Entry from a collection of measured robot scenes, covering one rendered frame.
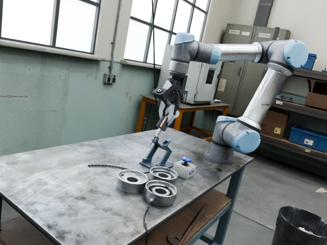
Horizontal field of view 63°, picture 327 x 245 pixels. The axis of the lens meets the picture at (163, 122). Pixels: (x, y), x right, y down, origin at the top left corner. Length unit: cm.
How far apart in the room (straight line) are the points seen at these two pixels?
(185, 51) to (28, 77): 160
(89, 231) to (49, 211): 13
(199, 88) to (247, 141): 197
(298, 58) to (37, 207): 110
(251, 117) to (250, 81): 346
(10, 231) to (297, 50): 130
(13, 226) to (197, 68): 249
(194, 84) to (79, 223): 258
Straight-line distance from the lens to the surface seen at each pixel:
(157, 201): 85
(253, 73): 469
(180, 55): 105
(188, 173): 108
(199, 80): 313
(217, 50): 111
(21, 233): 114
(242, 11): 521
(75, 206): 82
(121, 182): 90
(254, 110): 124
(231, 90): 478
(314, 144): 430
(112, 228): 75
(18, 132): 248
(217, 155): 136
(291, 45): 126
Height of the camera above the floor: 124
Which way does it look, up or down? 13 degrees down
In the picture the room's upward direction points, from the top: 12 degrees clockwise
